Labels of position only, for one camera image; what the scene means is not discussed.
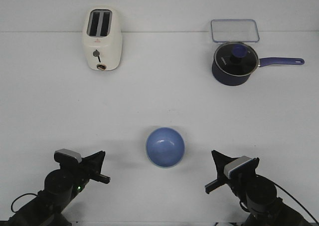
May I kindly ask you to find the clear rectangular container lid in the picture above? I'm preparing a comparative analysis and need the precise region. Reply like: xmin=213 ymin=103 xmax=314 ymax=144
xmin=210 ymin=19 xmax=260 ymax=43

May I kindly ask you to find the dark blue saucepan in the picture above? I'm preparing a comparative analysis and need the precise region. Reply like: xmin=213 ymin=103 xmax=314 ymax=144
xmin=211 ymin=41 xmax=305 ymax=87

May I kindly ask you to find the white two-slot toaster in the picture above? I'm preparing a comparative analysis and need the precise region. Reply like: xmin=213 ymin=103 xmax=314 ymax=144
xmin=82 ymin=6 xmax=123 ymax=71

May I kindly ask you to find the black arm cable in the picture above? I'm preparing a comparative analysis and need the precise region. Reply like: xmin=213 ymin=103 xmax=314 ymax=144
xmin=239 ymin=180 xmax=319 ymax=224
xmin=10 ymin=193 xmax=38 ymax=213

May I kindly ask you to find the glass pot lid blue knob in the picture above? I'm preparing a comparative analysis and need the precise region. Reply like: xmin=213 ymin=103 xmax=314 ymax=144
xmin=214 ymin=42 xmax=259 ymax=76

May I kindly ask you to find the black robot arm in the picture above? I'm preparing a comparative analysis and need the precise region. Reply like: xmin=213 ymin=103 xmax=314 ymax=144
xmin=94 ymin=150 xmax=284 ymax=222
xmin=0 ymin=149 xmax=110 ymax=226

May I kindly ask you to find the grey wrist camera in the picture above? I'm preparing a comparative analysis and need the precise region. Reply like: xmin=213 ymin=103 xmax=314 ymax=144
xmin=223 ymin=156 xmax=259 ymax=179
xmin=54 ymin=149 xmax=82 ymax=164

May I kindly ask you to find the blue plastic bowl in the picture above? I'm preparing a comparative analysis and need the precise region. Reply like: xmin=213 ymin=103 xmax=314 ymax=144
xmin=146 ymin=127 xmax=185 ymax=168

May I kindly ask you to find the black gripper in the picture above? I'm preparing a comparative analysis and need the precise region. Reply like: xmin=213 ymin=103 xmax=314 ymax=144
xmin=73 ymin=151 xmax=111 ymax=186
xmin=204 ymin=150 xmax=245 ymax=199

